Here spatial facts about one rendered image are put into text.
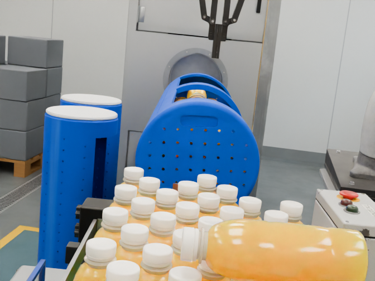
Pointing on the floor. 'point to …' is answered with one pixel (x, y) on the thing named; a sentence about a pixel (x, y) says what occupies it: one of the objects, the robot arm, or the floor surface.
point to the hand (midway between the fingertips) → (216, 40)
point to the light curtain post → (265, 76)
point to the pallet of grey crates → (27, 97)
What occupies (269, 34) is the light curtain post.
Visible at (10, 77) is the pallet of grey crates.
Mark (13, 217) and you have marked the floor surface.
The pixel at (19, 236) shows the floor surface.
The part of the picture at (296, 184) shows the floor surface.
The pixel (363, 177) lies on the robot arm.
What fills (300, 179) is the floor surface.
